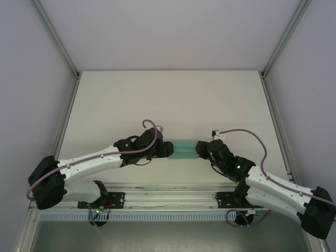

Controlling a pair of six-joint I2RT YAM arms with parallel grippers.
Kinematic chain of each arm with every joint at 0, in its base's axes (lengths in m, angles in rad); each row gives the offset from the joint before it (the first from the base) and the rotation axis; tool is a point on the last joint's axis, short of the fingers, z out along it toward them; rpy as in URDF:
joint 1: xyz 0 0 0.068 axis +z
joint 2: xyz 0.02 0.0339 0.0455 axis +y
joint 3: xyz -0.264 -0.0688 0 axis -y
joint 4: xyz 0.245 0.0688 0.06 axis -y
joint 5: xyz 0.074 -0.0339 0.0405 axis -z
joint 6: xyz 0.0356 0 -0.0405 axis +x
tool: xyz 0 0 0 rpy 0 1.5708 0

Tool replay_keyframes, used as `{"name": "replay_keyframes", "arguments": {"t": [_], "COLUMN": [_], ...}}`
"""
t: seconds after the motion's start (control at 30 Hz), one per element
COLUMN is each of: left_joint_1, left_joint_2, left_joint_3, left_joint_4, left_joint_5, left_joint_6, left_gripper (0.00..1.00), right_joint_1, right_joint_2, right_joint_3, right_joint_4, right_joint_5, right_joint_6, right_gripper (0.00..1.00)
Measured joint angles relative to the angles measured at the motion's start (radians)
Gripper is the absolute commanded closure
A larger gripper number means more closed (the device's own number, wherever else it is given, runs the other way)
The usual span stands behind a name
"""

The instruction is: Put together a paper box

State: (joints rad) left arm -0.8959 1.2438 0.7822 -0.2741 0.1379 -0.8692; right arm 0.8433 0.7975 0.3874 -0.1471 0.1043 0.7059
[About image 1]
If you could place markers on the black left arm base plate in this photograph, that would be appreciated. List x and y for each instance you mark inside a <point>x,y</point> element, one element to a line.
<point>116,200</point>

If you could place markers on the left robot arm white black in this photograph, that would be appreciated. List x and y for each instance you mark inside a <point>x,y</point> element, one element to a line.
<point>78,168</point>

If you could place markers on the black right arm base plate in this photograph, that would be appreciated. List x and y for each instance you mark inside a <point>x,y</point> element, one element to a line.
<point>225,200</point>

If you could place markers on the grey metal lower panel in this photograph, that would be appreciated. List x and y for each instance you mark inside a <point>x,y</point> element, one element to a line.
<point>168,236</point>

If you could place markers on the aluminium table side rail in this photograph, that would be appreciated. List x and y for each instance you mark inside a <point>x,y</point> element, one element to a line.
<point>275,118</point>
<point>65,123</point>

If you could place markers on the green paper box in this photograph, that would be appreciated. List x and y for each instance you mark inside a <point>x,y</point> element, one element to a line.
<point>183,151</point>

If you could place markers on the aluminium frame post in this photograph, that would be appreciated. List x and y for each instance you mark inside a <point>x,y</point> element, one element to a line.
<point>286,36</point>
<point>56,36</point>

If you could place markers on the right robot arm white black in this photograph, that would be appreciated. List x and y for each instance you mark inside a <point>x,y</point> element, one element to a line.
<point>288,199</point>

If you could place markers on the aluminium mounting rail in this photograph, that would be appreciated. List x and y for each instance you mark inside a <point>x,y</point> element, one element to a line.
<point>170,197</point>

